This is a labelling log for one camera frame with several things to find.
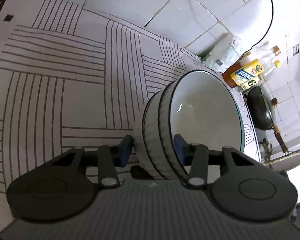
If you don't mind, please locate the black wok with lid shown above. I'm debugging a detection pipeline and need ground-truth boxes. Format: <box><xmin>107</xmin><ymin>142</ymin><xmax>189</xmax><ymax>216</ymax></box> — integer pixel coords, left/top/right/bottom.
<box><xmin>246</xmin><ymin>86</ymin><xmax>288</xmax><ymax>153</ymax></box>

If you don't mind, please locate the white bowl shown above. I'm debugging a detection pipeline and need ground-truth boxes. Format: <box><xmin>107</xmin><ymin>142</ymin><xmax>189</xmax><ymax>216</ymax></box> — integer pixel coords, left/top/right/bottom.
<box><xmin>158</xmin><ymin>70</ymin><xmax>244</xmax><ymax>179</ymax></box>
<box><xmin>133</xmin><ymin>90</ymin><xmax>178</xmax><ymax>180</ymax></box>

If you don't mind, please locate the black power cable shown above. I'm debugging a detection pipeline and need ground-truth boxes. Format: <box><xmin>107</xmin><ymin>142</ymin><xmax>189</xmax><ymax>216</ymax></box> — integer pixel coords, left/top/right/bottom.
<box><xmin>239</xmin><ymin>0</ymin><xmax>276</xmax><ymax>61</ymax></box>

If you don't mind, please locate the white salt bag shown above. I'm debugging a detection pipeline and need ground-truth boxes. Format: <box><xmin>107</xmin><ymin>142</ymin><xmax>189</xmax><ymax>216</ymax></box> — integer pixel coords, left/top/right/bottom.
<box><xmin>202</xmin><ymin>34</ymin><xmax>244</xmax><ymax>73</ymax></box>

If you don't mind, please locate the striped table mat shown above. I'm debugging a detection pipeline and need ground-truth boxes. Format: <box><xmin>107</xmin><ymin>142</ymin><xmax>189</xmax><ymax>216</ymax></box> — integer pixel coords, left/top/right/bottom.
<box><xmin>0</xmin><ymin>0</ymin><xmax>262</xmax><ymax>233</ymax></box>

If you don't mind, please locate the clear vinegar bottle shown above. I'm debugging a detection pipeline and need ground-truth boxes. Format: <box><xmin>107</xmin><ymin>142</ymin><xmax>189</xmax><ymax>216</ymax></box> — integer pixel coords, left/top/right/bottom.
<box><xmin>239</xmin><ymin>59</ymin><xmax>282</xmax><ymax>90</ymax></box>

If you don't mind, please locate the yellow label cooking wine bottle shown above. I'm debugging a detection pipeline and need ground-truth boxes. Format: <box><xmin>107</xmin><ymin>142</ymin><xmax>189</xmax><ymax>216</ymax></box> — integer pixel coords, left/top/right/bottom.
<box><xmin>221</xmin><ymin>45</ymin><xmax>281</xmax><ymax>88</ymax></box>

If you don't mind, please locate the white bowl front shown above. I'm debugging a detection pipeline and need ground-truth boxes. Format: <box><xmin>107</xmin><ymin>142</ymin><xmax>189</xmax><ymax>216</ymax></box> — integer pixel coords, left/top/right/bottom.
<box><xmin>158</xmin><ymin>70</ymin><xmax>244</xmax><ymax>179</ymax></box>

